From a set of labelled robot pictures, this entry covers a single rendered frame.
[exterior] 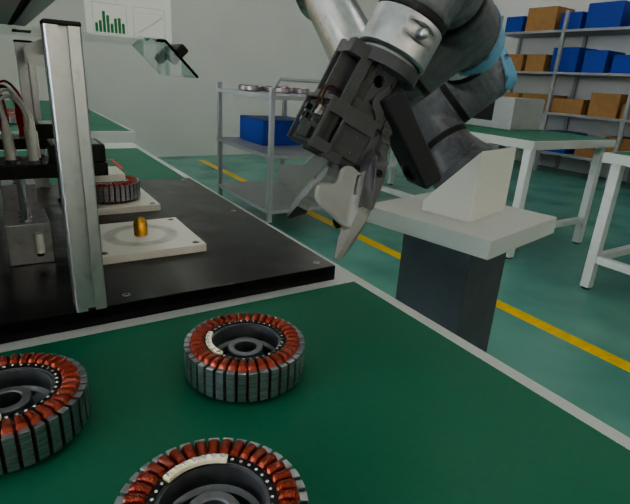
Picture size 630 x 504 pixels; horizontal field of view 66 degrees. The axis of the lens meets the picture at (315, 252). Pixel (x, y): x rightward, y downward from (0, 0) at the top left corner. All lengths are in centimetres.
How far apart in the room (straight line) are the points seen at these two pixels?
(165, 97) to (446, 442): 601
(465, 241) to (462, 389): 55
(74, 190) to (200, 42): 592
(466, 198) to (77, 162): 78
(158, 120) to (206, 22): 128
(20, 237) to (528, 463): 61
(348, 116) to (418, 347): 25
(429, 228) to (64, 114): 74
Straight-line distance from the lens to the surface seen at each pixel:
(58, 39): 52
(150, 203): 95
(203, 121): 645
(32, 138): 70
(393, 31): 51
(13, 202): 95
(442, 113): 115
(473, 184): 108
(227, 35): 655
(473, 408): 48
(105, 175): 71
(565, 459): 46
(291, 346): 45
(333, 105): 48
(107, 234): 78
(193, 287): 61
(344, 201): 47
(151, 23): 626
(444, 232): 103
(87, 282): 57
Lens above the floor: 102
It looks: 20 degrees down
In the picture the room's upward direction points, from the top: 4 degrees clockwise
